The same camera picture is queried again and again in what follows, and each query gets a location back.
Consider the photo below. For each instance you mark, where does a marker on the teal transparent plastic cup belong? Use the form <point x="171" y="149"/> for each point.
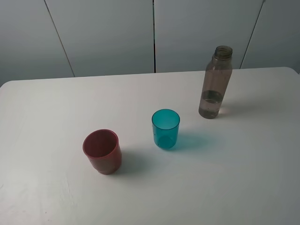
<point x="165" y="125"/>

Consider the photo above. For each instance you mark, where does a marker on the red plastic cup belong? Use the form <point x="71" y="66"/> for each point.
<point x="102" y="148"/>

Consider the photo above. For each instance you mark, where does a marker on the smoky transparent plastic bottle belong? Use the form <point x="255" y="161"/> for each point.
<point x="217" y="76"/>

